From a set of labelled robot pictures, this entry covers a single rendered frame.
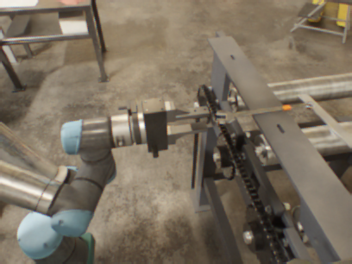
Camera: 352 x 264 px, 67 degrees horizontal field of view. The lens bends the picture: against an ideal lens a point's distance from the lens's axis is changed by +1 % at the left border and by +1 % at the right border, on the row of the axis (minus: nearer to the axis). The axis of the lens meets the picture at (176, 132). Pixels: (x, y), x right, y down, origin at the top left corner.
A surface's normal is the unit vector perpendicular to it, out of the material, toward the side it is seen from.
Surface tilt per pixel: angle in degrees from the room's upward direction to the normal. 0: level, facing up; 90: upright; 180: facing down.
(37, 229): 8
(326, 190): 0
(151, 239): 0
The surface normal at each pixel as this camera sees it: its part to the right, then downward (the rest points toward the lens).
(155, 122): 0.19, 0.70
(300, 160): 0.00, -0.70
